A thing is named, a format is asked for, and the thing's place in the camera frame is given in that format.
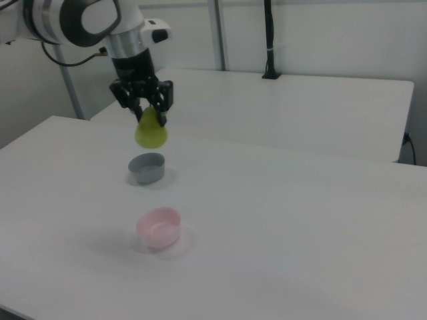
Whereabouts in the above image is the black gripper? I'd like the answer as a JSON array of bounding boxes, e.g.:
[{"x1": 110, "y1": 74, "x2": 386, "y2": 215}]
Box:
[{"x1": 109, "y1": 49, "x2": 175, "y2": 127}]

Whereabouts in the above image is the green yellow pear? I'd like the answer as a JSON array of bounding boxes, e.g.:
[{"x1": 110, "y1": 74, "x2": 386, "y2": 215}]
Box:
[{"x1": 134, "y1": 106, "x2": 169, "y2": 150}]

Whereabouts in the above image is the grey bowl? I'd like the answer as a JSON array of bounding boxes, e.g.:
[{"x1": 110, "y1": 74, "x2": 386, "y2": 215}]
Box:
[{"x1": 128, "y1": 152, "x2": 167, "y2": 185}]

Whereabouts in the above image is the pink bowl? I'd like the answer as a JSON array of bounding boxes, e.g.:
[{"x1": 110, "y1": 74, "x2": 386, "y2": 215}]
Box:
[{"x1": 135, "y1": 207, "x2": 183, "y2": 249}]

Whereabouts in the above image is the white side table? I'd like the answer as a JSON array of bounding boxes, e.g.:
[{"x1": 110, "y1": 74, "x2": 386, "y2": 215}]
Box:
[{"x1": 89, "y1": 68, "x2": 415, "y2": 164}]

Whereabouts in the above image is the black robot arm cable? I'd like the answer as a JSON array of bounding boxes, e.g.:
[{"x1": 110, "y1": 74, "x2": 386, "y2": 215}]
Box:
[{"x1": 39, "y1": 39, "x2": 109, "y2": 67}]

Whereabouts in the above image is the grey metal partition post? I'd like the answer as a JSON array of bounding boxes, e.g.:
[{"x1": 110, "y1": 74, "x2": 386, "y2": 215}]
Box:
[
  {"x1": 53, "y1": 43, "x2": 86, "y2": 121},
  {"x1": 208, "y1": 0, "x2": 232, "y2": 71}
]

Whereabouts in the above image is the black camera pole with base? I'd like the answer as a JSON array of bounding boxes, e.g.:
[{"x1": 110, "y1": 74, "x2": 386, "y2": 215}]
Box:
[{"x1": 261, "y1": 0, "x2": 283, "y2": 80}]

